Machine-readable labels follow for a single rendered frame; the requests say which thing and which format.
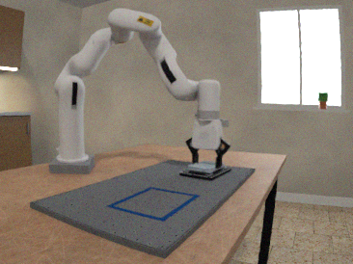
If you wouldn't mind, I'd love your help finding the blue rectangular tape outline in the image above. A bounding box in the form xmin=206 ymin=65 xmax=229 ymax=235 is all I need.
xmin=107 ymin=187 xmax=199 ymax=222

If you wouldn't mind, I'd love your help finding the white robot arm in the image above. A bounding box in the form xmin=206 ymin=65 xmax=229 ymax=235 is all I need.
xmin=54 ymin=9 xmax=229 ymax=164

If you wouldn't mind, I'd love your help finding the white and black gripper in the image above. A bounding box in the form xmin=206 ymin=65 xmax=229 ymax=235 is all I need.
xmin=186 ymin=119 xmax=231 ymax=169

